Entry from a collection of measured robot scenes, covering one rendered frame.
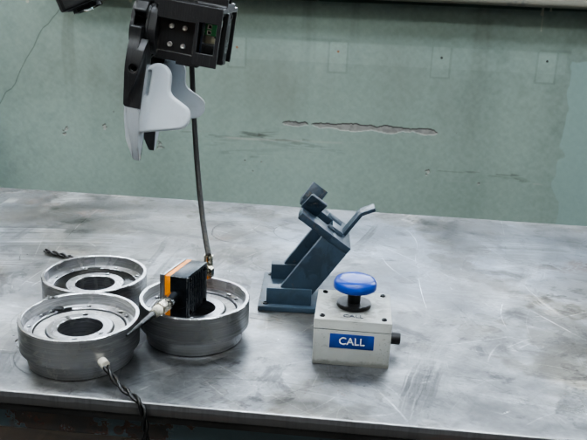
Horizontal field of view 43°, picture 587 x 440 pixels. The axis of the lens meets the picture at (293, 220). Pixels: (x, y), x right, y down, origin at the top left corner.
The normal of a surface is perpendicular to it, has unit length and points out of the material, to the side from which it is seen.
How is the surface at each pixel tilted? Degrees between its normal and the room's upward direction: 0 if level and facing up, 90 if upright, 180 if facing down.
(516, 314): 0
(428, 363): 0
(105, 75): 90
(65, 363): 90
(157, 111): 83
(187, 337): 90
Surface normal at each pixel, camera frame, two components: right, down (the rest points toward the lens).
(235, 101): -0.09, 0.29
